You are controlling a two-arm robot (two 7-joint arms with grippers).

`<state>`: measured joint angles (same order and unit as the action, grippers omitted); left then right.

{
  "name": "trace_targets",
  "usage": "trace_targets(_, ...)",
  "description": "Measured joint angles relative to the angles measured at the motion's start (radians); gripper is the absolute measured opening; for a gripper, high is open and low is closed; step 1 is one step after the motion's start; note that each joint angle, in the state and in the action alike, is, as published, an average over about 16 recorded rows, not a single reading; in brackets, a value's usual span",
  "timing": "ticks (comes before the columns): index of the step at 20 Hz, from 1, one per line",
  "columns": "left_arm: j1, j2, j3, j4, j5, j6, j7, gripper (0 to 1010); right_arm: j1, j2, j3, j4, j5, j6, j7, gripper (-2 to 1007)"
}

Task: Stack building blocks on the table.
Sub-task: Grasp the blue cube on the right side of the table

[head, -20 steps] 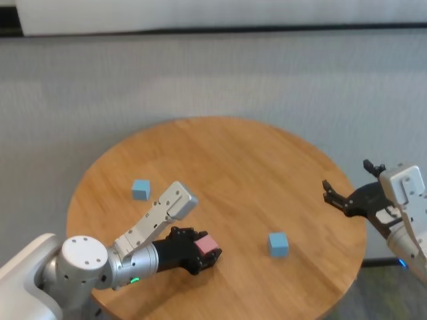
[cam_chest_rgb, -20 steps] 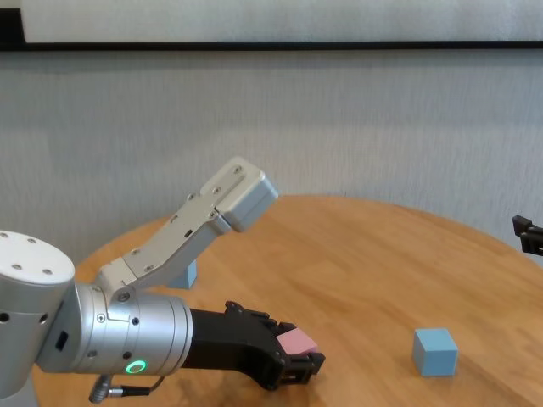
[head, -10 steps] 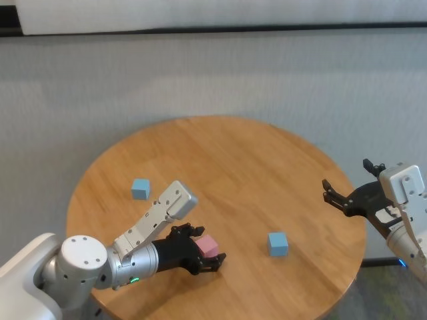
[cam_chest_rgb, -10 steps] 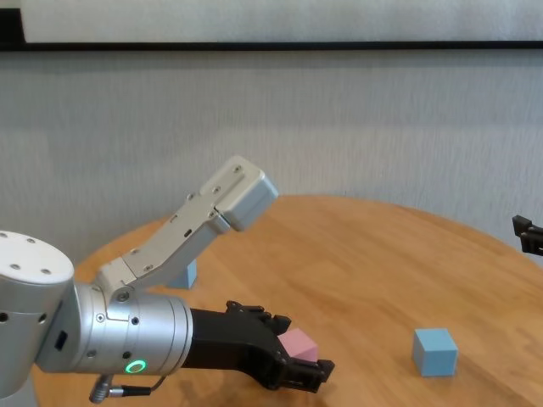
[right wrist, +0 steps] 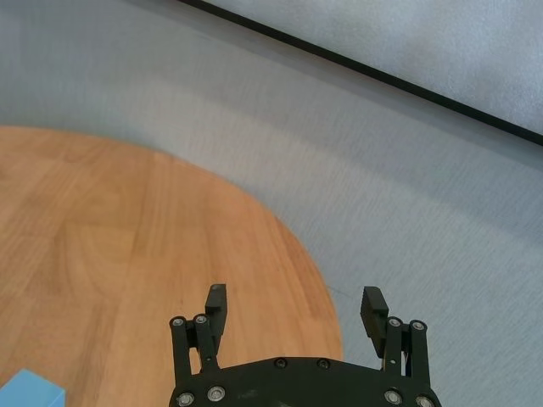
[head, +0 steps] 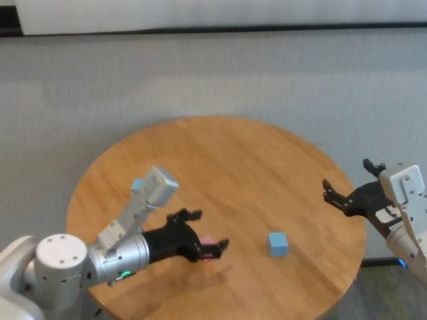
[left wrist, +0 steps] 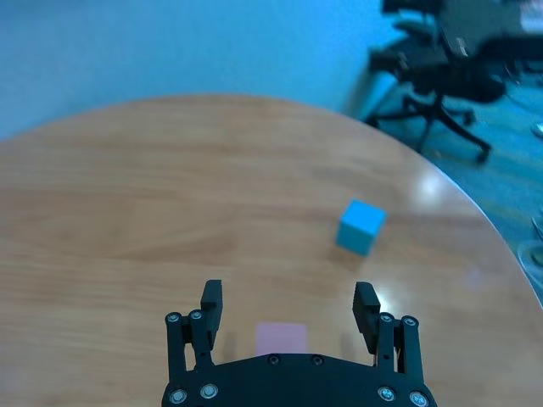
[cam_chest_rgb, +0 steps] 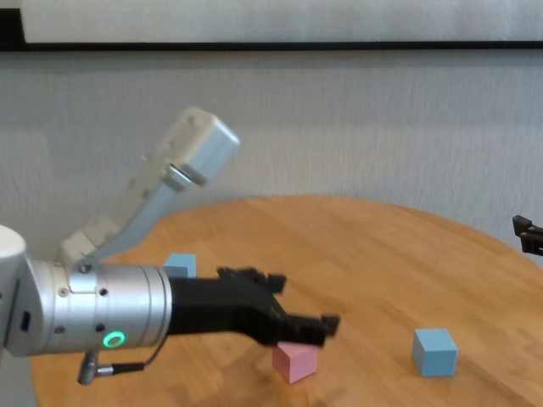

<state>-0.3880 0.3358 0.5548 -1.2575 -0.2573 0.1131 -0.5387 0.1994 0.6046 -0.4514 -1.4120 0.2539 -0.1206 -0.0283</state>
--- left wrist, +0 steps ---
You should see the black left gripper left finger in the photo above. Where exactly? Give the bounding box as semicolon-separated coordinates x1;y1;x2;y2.
165;279;225;378

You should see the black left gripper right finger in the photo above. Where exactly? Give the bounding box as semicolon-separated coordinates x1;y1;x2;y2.
353;282;425;376

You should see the blue cube block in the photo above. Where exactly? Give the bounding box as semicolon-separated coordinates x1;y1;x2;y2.
335;198;388;258

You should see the pink cube block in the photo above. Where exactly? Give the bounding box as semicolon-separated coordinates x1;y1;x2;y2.
255;322;309;357

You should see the black office chair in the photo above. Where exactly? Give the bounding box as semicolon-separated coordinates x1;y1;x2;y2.
367;0;543;164

